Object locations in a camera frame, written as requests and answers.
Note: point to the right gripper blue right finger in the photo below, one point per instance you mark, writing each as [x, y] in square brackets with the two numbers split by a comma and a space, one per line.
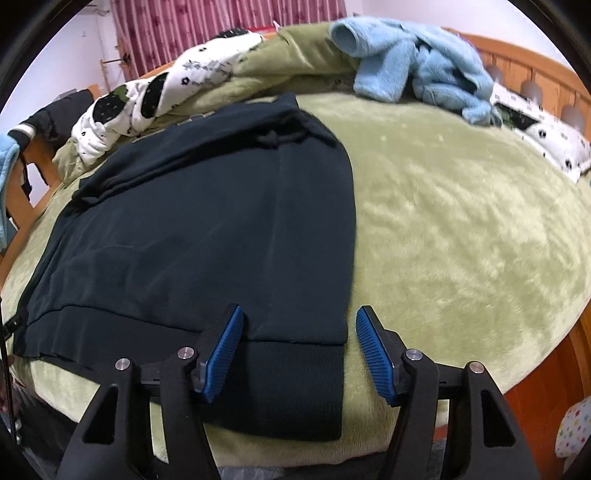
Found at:
[484, 440]

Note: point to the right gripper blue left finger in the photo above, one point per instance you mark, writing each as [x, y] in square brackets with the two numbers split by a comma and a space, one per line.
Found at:
[145, 422]

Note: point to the black sweatshirt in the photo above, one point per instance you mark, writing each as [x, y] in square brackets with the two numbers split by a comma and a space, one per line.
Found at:
[253, 206]

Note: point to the star patterned white slipper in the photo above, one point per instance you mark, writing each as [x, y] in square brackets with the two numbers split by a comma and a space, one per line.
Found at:
[574, 429]

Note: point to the green plush bed sheet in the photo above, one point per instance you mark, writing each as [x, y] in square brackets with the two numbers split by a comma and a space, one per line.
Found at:
[468, 243]

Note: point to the white patterned pillow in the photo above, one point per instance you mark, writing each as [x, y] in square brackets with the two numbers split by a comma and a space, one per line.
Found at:
[559, 143]

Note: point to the black garment on footboard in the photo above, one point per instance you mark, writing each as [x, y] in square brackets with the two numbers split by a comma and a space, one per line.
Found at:
[54, 122]

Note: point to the white black patterned quilt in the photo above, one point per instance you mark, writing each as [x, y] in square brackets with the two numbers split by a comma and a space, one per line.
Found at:
[132, 107]

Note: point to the wooden coat rack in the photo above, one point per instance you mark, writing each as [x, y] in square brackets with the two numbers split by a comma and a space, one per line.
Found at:
[116, 71]

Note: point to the light blue fleece robe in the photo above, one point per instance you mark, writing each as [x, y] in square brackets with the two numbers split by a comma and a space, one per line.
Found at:
[440, 67]

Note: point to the maroon striped curtain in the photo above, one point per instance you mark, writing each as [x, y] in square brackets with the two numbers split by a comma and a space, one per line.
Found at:
[155, 32]

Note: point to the green plush blanket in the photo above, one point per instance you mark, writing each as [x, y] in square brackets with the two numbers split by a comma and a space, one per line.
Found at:
[301, 57]

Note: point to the wooden bed frame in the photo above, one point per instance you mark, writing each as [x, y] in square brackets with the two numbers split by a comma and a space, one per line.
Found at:
[562, 376]

